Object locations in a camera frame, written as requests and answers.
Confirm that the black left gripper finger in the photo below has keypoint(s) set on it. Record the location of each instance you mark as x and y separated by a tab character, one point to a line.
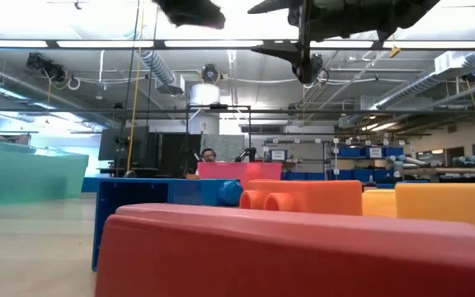
192	12

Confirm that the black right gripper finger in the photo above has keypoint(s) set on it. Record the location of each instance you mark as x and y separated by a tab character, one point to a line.
283	6
283	51

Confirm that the orange block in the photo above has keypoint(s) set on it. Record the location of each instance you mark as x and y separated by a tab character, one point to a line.
316	198

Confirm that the small blue block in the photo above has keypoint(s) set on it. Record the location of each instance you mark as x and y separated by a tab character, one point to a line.
88	185
184	192

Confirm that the small black robot arm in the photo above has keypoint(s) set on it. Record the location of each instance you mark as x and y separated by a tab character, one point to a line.
245	153

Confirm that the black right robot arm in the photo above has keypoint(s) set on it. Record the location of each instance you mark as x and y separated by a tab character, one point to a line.
410	10

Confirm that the black ceiling reel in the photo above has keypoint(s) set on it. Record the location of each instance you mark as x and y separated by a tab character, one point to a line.
210	73
320	70
472	75
45	66

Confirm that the yellow hanging tag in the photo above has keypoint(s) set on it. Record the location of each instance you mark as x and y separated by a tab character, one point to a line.
394	51

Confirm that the black horizontal beam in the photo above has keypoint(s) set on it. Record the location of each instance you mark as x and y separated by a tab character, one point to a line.
270	111

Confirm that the white cylindrical tank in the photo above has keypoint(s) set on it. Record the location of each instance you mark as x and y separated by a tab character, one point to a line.
204	94

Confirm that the white sign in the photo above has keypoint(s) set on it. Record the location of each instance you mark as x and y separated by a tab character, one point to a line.
278	154

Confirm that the grey panel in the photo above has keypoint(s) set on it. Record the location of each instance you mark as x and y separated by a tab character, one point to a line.
231	142

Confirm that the bright ceiling light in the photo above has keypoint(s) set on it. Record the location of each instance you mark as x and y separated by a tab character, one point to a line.
379	126

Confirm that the metal shelving rack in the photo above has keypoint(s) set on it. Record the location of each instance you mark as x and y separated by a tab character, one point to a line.
335	165

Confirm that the red plastic bin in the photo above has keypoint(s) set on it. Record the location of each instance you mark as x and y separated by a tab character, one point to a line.
239	170

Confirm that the person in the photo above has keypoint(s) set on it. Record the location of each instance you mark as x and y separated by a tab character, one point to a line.
208	156

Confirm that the blue storage bin white label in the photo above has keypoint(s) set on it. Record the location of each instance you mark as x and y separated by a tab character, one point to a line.
373	152

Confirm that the grey ceiling pipe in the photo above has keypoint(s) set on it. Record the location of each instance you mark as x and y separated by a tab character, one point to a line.
468	92

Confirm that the dark monitor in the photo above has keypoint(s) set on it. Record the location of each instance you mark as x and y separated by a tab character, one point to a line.
122	142

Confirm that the wooden workbench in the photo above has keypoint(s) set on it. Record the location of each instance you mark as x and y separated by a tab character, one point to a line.
452	170

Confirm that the long red block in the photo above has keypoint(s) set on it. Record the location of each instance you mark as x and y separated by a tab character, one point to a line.
283	255

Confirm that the yellow block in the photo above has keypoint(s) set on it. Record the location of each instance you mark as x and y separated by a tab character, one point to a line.
448	206

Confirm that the green translucent plastic bin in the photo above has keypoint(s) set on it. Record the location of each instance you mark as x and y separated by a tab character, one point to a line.
23	177

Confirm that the silver flexible duct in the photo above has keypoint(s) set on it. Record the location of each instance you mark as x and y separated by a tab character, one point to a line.
157	66

